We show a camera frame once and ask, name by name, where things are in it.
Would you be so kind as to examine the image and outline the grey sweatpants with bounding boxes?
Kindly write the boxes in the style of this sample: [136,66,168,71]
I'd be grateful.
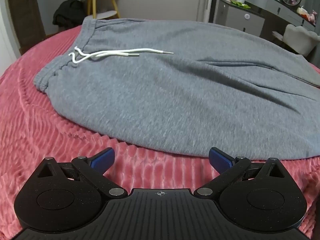
[34,18,319,160]

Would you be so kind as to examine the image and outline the black clothing pile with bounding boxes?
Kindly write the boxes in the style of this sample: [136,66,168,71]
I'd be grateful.
[53,0,87,29]

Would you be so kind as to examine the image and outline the pink ribbed bedspread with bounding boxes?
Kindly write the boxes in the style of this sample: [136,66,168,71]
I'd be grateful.
[0,24,320,239]

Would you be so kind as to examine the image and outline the white upholstered stool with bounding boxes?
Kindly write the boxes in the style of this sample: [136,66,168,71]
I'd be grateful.
[272,24,319,57]

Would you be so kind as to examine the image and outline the grey dresser cabinet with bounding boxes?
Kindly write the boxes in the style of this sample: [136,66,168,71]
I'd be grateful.
[215,0,265,37]

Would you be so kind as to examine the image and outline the grey vanity desk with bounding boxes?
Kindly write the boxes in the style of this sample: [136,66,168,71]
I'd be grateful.
[245,0,316,41]

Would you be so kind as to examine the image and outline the yellow legged side table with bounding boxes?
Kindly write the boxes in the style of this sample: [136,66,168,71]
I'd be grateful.
[87,0,120,20]

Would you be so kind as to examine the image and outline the white standing fan column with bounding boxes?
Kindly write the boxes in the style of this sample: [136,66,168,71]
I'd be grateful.
[202,0,217,23]

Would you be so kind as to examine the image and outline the white drawstring cord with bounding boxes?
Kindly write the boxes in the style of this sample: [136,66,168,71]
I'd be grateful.
[68,45,174,65]

